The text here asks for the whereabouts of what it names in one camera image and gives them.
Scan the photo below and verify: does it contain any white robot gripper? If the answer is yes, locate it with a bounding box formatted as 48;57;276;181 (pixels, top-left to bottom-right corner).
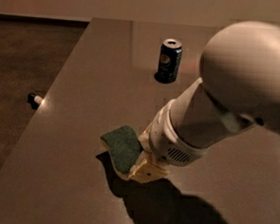
128;100;207;183

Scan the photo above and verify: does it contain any green and yellow sponge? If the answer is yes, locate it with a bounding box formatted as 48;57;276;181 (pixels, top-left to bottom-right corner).
101;125;142;179

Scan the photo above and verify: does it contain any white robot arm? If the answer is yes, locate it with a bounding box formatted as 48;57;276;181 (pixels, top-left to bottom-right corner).
128;22;280;183

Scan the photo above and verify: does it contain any blue Pepsi can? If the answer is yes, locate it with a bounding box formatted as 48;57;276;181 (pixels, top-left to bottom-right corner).
156;39;183;84

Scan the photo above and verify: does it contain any small black white floor object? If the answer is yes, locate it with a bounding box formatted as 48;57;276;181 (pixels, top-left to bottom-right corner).
28;93;44;105

